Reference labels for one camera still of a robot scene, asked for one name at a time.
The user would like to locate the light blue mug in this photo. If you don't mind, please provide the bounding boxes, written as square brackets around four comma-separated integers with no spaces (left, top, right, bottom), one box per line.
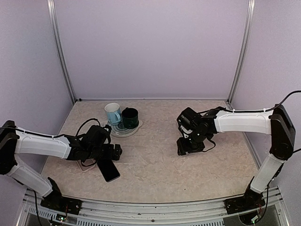
[104,103,121,126]

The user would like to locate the aluminium front rail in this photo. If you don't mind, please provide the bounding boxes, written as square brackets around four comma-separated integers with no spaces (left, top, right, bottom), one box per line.
[17,186,290,226]

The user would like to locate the dark green mug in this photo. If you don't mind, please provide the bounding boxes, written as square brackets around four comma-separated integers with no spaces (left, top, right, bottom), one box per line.
[121,107,139,129]

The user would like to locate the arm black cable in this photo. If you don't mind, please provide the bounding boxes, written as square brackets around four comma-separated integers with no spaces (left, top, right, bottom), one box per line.
[75,118,111,139]
[232,90,301,153]

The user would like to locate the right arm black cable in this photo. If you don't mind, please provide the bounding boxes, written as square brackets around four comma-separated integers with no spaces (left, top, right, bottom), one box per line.
[232,90,301,153]

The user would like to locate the left aluminium frame post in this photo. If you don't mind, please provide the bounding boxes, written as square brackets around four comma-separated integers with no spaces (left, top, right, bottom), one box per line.
[47,0,77,104]

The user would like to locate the aluminium frame post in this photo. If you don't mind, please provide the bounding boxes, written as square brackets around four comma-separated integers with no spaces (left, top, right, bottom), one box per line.
[47,0,77,104]
[227,0,256,105]

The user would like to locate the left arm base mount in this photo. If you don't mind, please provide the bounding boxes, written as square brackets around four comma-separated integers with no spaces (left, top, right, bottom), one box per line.
[40,195,82,215]

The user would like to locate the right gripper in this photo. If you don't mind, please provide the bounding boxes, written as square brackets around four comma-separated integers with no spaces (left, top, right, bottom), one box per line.
[177,129,209,155]

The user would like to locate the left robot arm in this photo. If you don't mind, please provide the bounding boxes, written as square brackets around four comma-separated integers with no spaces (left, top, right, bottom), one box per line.
[0,121,122,210]

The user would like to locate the right aluminium frame post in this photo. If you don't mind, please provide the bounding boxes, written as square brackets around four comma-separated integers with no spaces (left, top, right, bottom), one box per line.
[227,0,256,105]

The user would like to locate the pink phone case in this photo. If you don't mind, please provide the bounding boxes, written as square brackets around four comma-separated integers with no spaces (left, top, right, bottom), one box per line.
[77,159,96,173]

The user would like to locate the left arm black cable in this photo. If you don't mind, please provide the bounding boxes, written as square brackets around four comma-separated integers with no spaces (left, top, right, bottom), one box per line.
[75,118,111,139]

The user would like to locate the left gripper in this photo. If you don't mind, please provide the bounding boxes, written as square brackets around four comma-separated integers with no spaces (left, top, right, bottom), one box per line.
[87,143,122,160]

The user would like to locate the white phone case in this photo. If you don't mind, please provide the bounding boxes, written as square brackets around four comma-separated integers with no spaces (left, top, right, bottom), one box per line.
[97,160,120,183]

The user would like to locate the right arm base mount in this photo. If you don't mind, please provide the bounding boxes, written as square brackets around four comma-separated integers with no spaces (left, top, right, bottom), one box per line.
[224,195,265,214]

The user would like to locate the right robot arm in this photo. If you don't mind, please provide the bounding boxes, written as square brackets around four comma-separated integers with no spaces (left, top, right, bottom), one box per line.
[176,104,296,209]

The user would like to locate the round grey swirl tray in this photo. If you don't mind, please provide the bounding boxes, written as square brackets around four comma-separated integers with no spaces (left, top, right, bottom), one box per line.
[101,120,143,138]

